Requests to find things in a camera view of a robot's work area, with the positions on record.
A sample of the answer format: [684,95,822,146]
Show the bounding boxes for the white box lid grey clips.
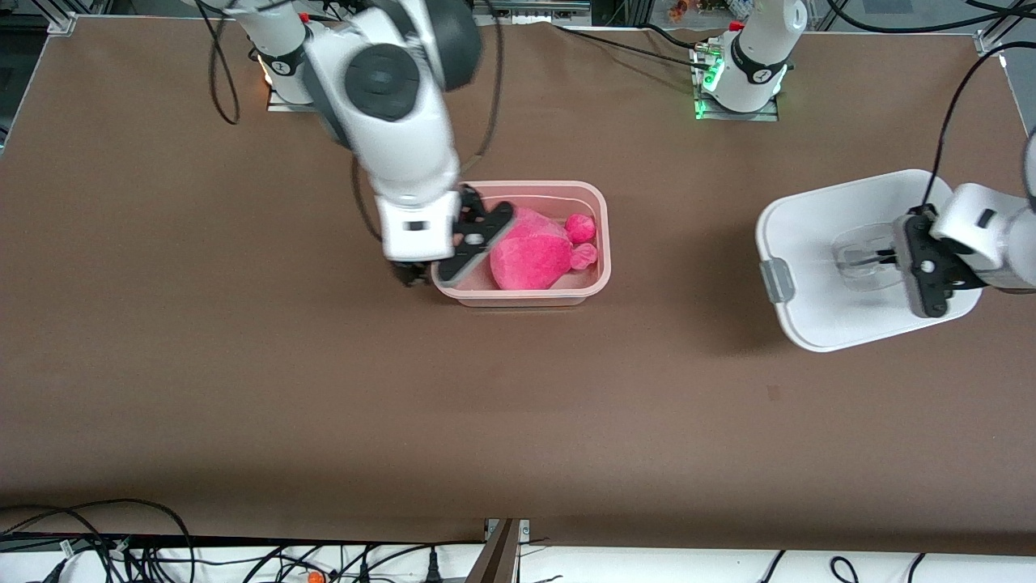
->
[755,168,985,354]

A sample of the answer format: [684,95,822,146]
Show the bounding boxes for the pink plush toy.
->
[488,206,601,292]

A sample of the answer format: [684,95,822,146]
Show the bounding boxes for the pink plastic box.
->
[430,180,612,309]

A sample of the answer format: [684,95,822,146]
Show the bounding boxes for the brown table cover sheet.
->
[0,16,1036,558]

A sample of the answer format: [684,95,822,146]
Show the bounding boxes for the grey metal device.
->
[479,0,593,25]

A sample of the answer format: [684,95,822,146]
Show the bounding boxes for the aluminium profile end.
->
[45,0,79,36]

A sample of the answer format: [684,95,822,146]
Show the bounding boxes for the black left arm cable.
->
[921,39,1036,216]

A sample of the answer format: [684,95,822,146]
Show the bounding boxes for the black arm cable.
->
[921,39,1036,216]
[193,0,504,244]

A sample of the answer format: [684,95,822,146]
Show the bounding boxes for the aluminium frame corner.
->
[974,0,1036,59]

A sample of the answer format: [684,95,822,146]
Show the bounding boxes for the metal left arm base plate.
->
[694,45,780,123]

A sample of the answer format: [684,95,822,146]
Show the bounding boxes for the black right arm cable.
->
[193,0,504,244]

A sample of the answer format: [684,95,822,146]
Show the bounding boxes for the long black table cable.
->
[554,23,713,72]

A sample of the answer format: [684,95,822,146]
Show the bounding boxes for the aluminium profile post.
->
[465,518,532,583]

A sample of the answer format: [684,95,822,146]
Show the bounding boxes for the black floor cable with plug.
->
[356,541,486,583]

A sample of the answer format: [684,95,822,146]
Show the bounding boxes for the short black table cable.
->
[631,21,703,49]

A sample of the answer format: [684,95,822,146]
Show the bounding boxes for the black arched floor cable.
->
[0,497,197,583]

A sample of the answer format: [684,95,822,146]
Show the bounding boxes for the black tangled floor cable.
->
[0,507,155,583]

